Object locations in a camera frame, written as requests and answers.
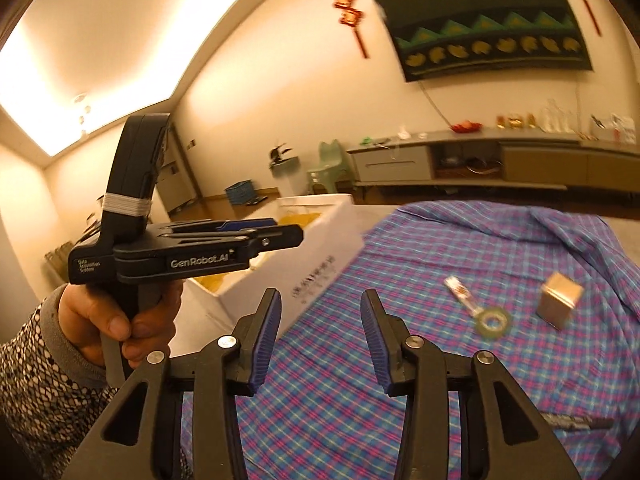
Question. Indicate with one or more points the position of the black marker pen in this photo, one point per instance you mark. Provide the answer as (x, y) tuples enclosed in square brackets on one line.
[(575, 421)]

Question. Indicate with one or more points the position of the white organizer box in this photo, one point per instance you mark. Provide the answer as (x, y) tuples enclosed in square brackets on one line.
[(612, 128)]

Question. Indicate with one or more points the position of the dark potted plant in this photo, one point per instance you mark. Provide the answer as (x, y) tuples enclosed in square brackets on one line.
[(277, 155)]

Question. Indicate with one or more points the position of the red dish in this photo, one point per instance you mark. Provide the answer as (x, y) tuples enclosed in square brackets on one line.
[(466, 125)]

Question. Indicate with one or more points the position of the small white item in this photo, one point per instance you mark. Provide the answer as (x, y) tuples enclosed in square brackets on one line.
[(405, 133)]

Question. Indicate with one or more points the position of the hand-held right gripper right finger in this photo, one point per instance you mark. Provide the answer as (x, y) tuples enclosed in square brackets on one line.
[(375, 345)]

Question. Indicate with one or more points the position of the green plastic chair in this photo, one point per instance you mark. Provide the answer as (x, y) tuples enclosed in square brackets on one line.
[(332, 160)]

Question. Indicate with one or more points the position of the grey long cabinet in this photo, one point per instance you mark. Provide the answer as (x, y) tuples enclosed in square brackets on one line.
[(540, 165)]

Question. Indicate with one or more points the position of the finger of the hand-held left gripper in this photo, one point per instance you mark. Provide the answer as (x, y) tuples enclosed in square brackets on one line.
[(250, 223), (280, 237)]

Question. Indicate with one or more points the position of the small white red-print tube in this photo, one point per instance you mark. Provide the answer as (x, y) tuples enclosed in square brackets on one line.
[(462, 292)]

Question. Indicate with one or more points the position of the person's left forearm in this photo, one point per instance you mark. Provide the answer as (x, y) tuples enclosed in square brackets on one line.
[(40, 395)]

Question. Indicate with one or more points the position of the gold tin box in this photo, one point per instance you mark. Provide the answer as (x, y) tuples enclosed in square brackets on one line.
[(557, 300)]

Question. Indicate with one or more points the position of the blue plaid cloth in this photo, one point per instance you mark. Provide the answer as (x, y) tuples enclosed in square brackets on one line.
[(450, 410)]

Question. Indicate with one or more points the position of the blue plastic basket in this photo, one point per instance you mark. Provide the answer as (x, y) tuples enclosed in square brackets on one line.
[(241, 192)]

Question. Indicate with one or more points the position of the white cardboard box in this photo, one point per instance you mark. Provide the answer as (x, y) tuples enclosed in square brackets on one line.
[(320, 260)]

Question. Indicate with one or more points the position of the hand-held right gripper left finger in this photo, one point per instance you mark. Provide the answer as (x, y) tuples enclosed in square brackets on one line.
[(265, 340)]

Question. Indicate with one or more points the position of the small green item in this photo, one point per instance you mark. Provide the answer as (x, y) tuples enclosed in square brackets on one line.
[(368, 140)]

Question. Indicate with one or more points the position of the clear glass bottles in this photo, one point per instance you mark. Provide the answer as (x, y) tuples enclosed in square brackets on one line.
[(557, 117)]

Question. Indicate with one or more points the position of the small gold ornament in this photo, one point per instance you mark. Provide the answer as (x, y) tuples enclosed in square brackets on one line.
[(532, 120), (516, 121), (501, 121)]

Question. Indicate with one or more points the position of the grey wardrobe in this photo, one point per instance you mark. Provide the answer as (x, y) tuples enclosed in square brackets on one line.
[(175, 182)]

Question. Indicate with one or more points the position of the clear tape roll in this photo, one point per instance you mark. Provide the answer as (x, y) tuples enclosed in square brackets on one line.
[(484, 328)]

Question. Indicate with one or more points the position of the person's left hand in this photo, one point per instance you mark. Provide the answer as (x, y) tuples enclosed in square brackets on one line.
[(82, 310)]

